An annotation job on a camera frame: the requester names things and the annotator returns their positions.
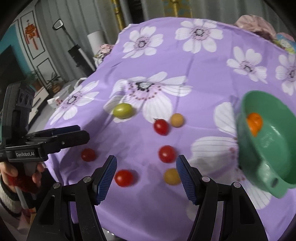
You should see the red cherry tomato front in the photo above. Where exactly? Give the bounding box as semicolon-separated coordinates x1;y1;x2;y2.
114;170;134;187

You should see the green plastic bowl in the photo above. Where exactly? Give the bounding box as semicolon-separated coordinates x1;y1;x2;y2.
236;91;295;198

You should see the green oval fruit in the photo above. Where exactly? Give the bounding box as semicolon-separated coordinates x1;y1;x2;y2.
113;103;134;120

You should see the yellow cherry tomato front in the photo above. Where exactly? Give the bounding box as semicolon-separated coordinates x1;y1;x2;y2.
163;168;181;186

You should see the yellow cherry tomato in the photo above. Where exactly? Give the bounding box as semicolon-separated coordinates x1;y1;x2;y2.
163;168;181;186
170;113;185;128

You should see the orange mandarin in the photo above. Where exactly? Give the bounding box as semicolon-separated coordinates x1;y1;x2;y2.
246;113;263;137

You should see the red cherry tomato with stem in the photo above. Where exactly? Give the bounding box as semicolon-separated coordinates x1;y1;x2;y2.
153;119;169;136

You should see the person left hand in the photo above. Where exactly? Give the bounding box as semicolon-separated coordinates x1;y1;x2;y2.
1;162;45;192

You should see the black floor stand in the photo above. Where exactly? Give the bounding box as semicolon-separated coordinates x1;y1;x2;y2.
52;19;95;77

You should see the red chinese knot decoration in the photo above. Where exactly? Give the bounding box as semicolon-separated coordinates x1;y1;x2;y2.
25;20;39;50

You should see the purple floral tablecloth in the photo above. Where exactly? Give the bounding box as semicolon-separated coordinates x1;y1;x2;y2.
46;18;295;240

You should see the yellow patterned curtain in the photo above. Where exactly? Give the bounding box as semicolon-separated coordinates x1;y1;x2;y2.
163;0;193;18

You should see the cartoon print pillow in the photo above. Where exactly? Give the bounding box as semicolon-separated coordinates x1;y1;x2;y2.
273;33;295;54

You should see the pink crumpled cloth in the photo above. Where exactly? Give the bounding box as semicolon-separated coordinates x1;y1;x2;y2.
234;15;276;41

